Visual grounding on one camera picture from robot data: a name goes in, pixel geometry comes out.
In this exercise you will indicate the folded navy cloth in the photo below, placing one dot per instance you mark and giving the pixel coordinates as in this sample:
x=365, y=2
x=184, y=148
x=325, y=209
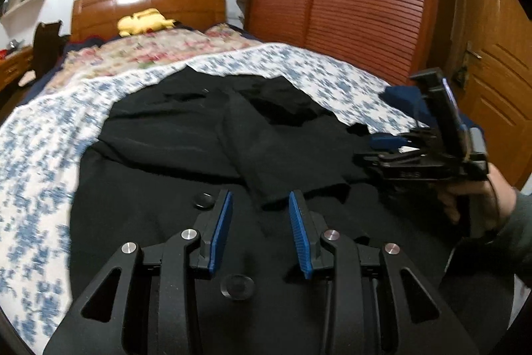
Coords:
x=405, y=97

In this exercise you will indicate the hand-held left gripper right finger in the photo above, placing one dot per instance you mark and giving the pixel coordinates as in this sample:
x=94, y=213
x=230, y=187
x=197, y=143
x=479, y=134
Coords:
x=300, y=234

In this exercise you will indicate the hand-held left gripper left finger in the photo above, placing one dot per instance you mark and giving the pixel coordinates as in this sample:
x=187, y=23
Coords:
x=219, y=230

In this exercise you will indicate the yellow plush toy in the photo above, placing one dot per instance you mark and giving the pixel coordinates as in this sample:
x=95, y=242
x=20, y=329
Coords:
x=141, y=22

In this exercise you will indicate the person's right hand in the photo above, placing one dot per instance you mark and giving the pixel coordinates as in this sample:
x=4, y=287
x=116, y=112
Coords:
x=455, y=201

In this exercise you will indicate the wooden bed headboard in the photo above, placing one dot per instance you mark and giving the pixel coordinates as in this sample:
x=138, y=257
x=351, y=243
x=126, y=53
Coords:
x=166, y=3

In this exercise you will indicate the wooden door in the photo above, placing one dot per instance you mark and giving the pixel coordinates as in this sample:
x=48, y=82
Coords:
x=498, y=47

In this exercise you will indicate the wooden desk with cabinets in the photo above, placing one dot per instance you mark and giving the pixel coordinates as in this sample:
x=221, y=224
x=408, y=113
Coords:
x=16, y=64

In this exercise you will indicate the person's right forearm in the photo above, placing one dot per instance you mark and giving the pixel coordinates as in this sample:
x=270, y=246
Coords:
x=513, y=230

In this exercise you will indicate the black buttoned coat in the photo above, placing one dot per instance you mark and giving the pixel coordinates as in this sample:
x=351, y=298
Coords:
x=166, y=155

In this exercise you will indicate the blue floral bed sheet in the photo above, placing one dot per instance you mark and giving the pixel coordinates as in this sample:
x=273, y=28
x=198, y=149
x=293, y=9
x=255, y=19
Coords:
x=41, y=155

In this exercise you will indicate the pink floral quilt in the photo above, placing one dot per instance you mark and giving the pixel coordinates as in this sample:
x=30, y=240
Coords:
x=145, y=47

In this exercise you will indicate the dark chair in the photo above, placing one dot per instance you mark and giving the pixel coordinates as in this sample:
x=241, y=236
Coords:
x=45, y=47

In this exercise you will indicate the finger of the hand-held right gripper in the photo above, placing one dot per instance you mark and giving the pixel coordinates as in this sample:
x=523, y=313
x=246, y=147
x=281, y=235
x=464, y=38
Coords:
x=370, y=160
x=384, y=141

